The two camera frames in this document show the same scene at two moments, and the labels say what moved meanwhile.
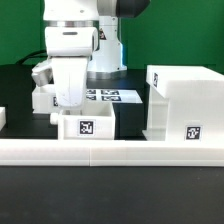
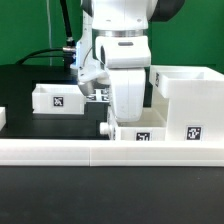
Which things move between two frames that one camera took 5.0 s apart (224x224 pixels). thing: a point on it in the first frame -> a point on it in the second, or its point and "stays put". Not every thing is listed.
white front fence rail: [113, 153] stays put
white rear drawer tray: [44, 100] stays put
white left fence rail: [3, 120] stays put
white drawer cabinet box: [186, 103] stays put
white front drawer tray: [94, 121] -> [152, 126]
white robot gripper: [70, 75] -> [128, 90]
